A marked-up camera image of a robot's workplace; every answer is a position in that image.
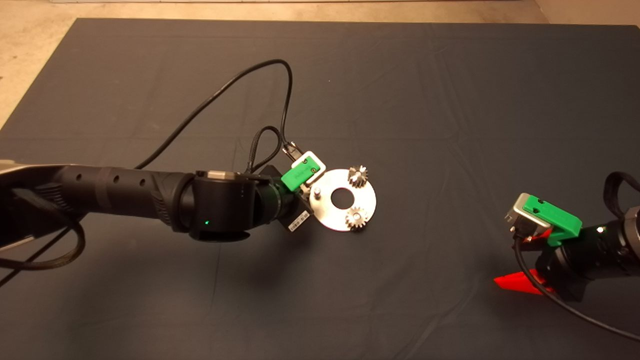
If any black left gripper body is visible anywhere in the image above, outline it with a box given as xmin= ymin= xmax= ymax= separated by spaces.
xmin=259 ymin=164 xmax=315 ymax=233

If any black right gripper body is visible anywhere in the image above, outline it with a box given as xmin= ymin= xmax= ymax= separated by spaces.
xmin=532 ymin=244 xmax=595 ymax=303

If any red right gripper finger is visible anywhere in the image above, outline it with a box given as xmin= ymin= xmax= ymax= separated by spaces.
xmin=522 ymin=229 xmax=554 ymax=244
xmin=493 ymin=269 xmax=554 ymax=296

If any round metal carrier plate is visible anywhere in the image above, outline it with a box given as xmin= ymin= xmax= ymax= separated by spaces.
xmin=309 ymin=169 xmax=377 ymax=233

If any dark grey table cloth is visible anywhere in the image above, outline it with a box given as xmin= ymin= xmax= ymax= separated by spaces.
xmin=0 ymin=19 xmax=640 ymax=360

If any thin black right camera cable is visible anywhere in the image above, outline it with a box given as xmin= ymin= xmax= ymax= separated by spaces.
xmin=513 ymin=236 xmax=640 ymax=344

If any thin black camera cable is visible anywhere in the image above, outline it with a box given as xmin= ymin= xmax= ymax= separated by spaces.
xmin=513 ymin=236 xmax=640 ymax=344
xmin=134 ymin=59 xmax=304 ymax=171

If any green right camera mount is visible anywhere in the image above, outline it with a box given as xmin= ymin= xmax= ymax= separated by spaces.
xmin=523 ymin=194 xmax=583 ymax=247

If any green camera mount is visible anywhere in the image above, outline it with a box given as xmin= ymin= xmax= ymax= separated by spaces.
xmin=523 ymin=194 xmax=583 ymax=247
xmin=281 ymin=155 xmax=322 ymax=193

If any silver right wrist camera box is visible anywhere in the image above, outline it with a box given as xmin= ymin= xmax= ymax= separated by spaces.
xmin=504 ymin=192 xmax=552 ymax=239

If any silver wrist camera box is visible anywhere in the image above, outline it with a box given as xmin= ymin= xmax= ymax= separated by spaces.
xmin=504 ymin=192 xmax=552 ymax=239
xmin=291 ymin=150 xmax=327 ymax=184

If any green left camera mount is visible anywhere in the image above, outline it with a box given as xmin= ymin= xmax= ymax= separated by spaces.
xmin=281 ymin=155 xmax=322 ymax=193

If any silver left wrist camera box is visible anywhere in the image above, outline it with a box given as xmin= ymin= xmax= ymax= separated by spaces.
xmin=291 ymin=150 xmax=327 ymax=184

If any black braided left wrist cable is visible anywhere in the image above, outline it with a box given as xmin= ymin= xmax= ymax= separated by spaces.
xmin=247 ymin=125 xmax=284 ymax=176

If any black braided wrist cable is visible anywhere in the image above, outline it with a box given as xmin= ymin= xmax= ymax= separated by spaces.
xmin=603 ymin=171 xmax=640 ymax=219
xmin=247 ymin=125 xmax=284 ymax=176

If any black braided right wrist cable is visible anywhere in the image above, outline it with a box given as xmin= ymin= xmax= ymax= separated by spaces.
xmin=603 ymin=171 xmax=640 ymax=219

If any thin black left camera cable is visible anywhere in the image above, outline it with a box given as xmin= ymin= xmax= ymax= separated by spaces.
xmin=134 ymin=59 xmax=304 ymax=171

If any black braided left arm hose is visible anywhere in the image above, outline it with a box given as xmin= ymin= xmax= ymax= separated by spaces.
xmin=0 ymin=217 xmax=86 ymax=271

